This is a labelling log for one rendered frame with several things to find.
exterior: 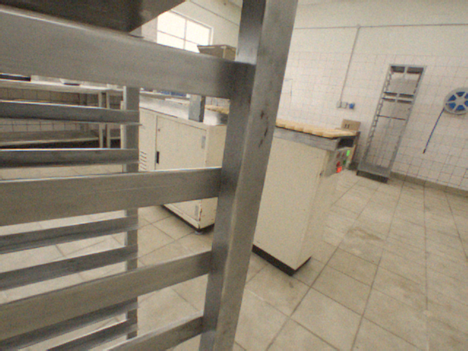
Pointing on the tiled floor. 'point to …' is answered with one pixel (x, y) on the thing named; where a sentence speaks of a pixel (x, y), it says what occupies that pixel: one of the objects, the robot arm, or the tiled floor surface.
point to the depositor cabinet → (180, 155)
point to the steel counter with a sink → (79, 105)
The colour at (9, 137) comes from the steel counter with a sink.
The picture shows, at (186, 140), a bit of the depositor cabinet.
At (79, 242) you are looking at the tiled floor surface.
